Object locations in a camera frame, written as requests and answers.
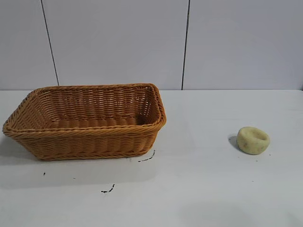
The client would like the pale yellow egg yolk pastry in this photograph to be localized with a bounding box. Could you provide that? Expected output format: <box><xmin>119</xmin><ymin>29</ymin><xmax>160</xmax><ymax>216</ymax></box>
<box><xmin>236</xmin><ymin>126</ymin><xmax>271</xmax><ymax>156</ymax></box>

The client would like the brown woven wicker basket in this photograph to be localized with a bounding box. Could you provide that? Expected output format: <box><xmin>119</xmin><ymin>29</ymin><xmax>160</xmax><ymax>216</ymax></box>
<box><xmin>2</xmin><ymin>82</ymin><xmax>167</xmax><ymax>162</ymax></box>

